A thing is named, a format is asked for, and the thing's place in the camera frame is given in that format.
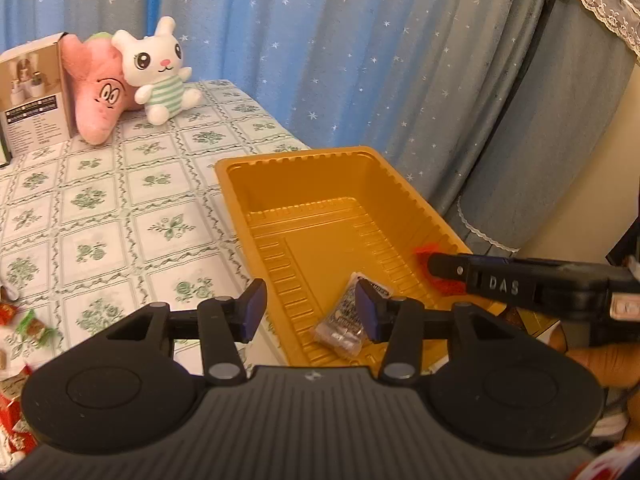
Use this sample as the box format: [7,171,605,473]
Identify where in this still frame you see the pink star plush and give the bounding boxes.
[60,32,141,145]

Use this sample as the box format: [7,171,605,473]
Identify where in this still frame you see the clear silver snack packet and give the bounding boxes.
[314,272,392,359]

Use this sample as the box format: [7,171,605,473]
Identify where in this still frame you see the white green cardboard box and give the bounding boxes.
[0,133,12,167]

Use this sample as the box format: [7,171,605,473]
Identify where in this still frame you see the grey lace curtain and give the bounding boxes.
[447,0,639,257]

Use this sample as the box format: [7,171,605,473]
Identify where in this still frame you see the small brown candy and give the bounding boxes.
[0,349,8,370]

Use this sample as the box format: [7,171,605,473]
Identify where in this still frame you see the small red candy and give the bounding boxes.
[0,301,17,326]

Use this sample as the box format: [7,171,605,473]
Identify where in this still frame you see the long red snack packet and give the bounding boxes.
[0,365,38,471]

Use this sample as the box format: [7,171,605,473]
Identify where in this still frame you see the blue star curtain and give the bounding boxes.
[1,0,544,210]

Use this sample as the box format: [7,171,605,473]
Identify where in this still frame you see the green candy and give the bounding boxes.
[16,309,56,348]

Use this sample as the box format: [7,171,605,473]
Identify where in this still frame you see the orange plastic tray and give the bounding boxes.
[214,145,507,369]

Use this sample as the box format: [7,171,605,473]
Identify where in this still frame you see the white bunny plush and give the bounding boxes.
[111,16,202,126]

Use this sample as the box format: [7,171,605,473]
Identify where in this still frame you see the tan product box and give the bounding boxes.
[0,32,72,157]

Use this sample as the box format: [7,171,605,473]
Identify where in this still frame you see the right hand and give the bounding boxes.
[549,324,640,421]

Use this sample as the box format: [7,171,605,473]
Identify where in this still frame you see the green floral tablecloth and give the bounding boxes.
[1,80,303,375]

